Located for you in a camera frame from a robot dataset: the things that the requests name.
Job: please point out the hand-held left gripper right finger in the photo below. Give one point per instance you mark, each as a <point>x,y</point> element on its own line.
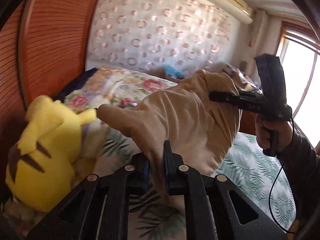
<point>168,172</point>

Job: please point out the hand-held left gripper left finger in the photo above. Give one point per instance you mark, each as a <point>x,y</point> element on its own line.
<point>144,172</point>

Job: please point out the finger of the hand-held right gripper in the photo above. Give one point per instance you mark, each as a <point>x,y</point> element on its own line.
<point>223,94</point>
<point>225,101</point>

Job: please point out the beige printed t-shirt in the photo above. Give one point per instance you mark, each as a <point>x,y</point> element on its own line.
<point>180,120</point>

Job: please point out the person's right forearm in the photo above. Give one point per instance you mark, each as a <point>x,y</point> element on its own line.
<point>305,175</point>

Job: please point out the person's right hand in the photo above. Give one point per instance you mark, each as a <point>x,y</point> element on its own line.
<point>283,137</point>

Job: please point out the open cardboard box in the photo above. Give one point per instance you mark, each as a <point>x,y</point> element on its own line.
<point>237,76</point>

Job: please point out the window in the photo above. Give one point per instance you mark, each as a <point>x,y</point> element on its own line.
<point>302,67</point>

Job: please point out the cardboard box with blue items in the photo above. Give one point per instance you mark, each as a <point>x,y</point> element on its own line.
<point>173,71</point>

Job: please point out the white window curtain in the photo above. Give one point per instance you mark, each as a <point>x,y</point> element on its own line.
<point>257,27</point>

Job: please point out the green leaf print blanket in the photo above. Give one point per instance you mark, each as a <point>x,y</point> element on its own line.
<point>250,165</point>

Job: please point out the floral blanket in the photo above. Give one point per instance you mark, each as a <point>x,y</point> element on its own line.
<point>117,85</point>

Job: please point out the circle pattern sheer curtain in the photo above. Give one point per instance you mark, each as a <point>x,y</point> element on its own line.
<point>155,30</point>

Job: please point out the yellow plush toy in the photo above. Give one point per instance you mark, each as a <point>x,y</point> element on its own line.
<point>47,150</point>

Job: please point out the wooden louvered wardrobe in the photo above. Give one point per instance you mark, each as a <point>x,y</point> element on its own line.
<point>50,42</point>

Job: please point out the wall air conditioner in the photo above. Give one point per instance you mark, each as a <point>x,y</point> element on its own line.
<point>232,2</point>

